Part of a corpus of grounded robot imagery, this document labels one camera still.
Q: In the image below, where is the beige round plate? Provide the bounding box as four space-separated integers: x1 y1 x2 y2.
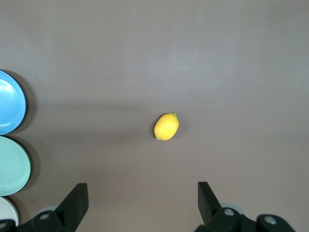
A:
0 196 19 227

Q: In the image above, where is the blue round plate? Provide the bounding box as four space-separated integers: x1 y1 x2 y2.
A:
0 70 27 135

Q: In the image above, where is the green round plate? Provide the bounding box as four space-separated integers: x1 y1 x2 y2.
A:
0 135 31 196

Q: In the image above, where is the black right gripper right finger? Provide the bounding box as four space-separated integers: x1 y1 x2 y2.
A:
194 181 258 232

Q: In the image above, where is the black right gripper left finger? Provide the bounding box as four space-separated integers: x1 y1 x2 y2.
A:
16 183 89 232

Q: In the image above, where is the yellow lemon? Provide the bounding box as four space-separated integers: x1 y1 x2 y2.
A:
154 112 180 141

